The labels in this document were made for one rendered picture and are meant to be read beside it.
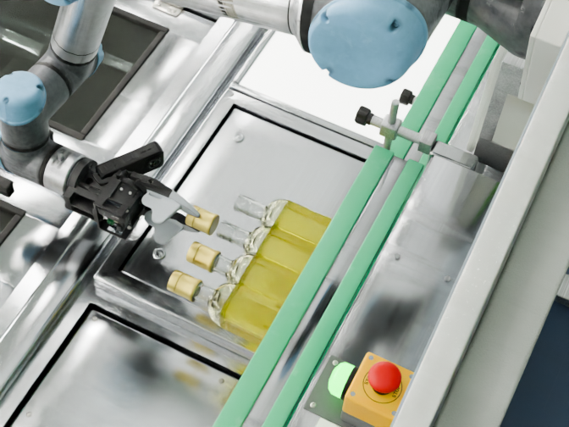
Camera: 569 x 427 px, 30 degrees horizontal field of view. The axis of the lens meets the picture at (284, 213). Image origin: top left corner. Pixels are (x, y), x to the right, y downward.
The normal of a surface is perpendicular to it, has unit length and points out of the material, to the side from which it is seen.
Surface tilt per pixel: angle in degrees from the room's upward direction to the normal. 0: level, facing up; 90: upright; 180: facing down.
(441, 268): 90
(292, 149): 90
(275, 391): 90
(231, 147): 90
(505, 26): 72
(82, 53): 133
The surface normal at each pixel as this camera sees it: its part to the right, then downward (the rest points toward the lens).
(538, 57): -0.44, 0.88
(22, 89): 0.08, -0.63
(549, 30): -0.11, -0.27
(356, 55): -0.33, 0.70
